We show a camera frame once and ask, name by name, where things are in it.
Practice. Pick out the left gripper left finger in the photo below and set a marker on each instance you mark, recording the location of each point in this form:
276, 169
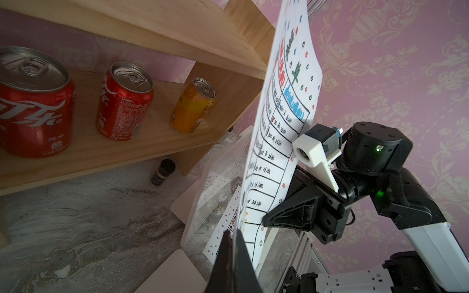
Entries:
221, 277

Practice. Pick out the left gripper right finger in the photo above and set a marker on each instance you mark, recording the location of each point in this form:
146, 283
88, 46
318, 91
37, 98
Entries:
244, 278

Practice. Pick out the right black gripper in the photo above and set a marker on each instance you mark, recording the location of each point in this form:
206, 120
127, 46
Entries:
310, 207

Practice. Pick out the white rack board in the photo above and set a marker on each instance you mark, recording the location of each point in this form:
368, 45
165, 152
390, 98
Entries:
176, 275

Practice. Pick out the paper menu sheet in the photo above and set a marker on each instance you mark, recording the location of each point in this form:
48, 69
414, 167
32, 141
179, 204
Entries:
226, 223
286, 110

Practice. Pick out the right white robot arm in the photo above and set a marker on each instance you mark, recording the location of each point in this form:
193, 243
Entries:
368, 161

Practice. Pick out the small dark-capped spice bottle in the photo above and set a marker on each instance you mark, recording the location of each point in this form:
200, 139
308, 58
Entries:
166, 168

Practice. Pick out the orange soda can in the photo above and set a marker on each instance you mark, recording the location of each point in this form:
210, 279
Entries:
194, 103

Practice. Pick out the wooden two-tier shelf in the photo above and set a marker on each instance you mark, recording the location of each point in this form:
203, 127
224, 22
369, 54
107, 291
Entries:
230, 47

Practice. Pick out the red cola can middle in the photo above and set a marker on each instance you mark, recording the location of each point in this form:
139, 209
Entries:
126, 96

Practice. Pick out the red cola can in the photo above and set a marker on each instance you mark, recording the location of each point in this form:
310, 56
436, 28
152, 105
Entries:
37, 103
126, 96

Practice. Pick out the red cola can left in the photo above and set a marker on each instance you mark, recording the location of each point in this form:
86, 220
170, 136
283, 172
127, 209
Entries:
37, 103

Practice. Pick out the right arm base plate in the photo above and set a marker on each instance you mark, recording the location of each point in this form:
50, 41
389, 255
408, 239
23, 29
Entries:
293, 283

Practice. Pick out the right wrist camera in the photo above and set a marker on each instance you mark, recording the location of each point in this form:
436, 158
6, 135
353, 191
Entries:
318, 148

